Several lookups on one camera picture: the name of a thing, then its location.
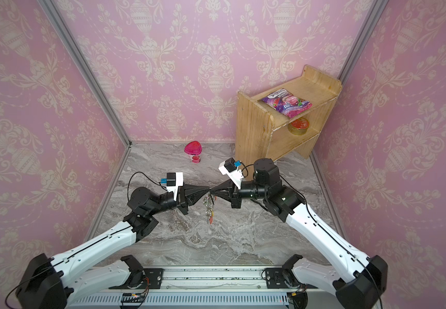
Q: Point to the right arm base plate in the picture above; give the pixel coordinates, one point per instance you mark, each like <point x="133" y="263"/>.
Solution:
<point x="279" y="278"/>

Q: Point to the purple snack bag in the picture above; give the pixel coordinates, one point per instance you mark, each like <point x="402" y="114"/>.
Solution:
<point x="284" y="102"/>

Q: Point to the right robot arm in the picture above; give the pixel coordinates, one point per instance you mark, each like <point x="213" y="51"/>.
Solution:
<point x="356" y="279"/>

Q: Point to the wooden shelf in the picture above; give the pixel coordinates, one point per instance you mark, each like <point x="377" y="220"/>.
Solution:
<point x="262" y="132"/>

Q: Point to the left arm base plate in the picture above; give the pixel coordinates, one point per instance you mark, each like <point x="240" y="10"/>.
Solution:
<point x="150" y="278"/>

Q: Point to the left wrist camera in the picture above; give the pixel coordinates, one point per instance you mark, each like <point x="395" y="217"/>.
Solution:
<point x="172" y="182"/>

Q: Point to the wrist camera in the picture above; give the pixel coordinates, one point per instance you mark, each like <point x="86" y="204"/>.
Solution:
<point x="231" y="168"/>
<point x="172" y="182"/>

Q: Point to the red lid tin can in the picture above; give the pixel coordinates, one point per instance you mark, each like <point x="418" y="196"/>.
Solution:
<point x="299" y="126"/>

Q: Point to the aluminium mounting rail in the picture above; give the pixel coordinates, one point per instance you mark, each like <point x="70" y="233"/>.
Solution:
<point x="211" y="287"/>

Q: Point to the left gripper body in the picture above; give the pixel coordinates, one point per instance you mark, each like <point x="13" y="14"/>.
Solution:
<point x="181" y="204"/>

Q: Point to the metal key organizer plate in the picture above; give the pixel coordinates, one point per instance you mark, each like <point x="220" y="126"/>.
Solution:
<point x="209" y="203"/>

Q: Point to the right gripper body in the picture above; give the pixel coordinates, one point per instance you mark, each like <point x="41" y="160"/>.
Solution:
<point x="236" y="195"/>

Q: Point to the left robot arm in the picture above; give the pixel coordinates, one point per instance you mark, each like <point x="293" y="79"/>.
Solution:
<point x="58" y="281"/>

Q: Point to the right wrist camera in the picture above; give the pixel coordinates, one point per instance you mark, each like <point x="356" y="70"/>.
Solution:
<point x="231" y="168"/>

